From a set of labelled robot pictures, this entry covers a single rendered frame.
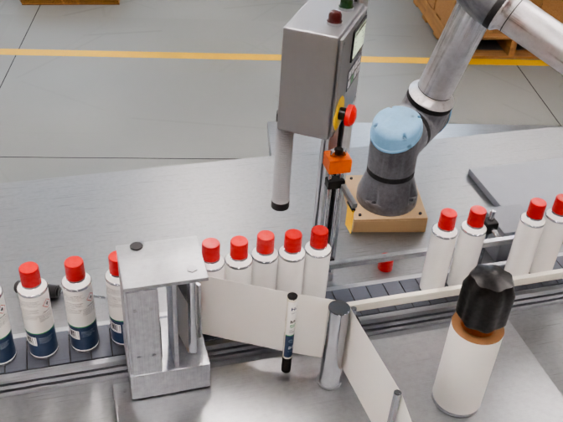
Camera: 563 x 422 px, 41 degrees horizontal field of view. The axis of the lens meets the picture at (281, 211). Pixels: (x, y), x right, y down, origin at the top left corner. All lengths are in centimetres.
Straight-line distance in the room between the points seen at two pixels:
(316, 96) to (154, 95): 292
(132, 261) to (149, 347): 15
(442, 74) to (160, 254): 83
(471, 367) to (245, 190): 86
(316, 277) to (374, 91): 292
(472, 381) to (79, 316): 70
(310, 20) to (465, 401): 70
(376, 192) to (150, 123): 222
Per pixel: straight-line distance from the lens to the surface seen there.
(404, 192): 181
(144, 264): 124
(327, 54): 122
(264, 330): 138
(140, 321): 125
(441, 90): 180
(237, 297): 134
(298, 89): 126
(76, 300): 137
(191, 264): 123
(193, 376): 136
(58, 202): 193
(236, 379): 141
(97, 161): 361
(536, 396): 149
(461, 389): 136
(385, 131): 173
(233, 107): 402
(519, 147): 230
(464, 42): 173
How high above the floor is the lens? 195
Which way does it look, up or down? 37 degrees down
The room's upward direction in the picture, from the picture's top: 4 degrees clockwise
